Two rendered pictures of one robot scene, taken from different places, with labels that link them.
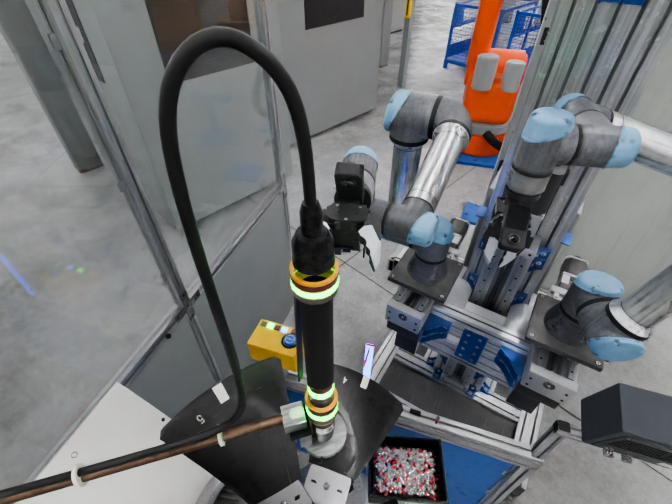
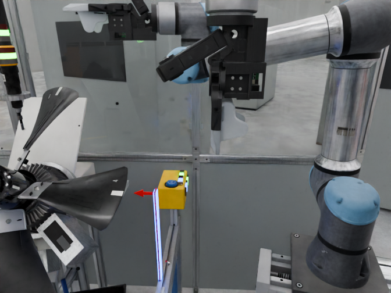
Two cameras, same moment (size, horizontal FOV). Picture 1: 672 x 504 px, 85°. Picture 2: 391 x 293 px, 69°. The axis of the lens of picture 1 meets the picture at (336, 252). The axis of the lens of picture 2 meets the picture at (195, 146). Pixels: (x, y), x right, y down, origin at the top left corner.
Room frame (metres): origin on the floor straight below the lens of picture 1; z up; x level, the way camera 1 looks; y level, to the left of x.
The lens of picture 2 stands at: (0.47, -0.81, 1.60)
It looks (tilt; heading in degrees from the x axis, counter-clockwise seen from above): 21 degrees down; 74
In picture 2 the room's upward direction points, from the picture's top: straight up
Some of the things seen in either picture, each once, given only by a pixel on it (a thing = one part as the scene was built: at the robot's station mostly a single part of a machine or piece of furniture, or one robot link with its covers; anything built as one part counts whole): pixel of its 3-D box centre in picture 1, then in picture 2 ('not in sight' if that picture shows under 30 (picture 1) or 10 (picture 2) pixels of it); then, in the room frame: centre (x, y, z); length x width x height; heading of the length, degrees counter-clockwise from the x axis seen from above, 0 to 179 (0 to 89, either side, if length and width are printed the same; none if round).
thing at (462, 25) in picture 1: (489, 34); not in sight; (7.18, -2.63, 0.49); 1.27 x 0.88 x 0.98; 136
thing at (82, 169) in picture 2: not in sight; (74, 177); (0.23, 0.63, 0.92); 0.17 x 0.16 x 0.11; 71
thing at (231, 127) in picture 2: (509, 248); (229, 129); (0.64, -0.41, 1.46); 0.06 x 0.03 x 0.09; 161
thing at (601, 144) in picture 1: (595, 142); not in sight; (0.65, -0.49, 1.73); 0.11 x 0.11 x 0.08; 81
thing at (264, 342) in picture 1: (278, 346); (173, 190); (0.66, 0.18, 1.02); 0.16 x 0.10 x 0.11; 71
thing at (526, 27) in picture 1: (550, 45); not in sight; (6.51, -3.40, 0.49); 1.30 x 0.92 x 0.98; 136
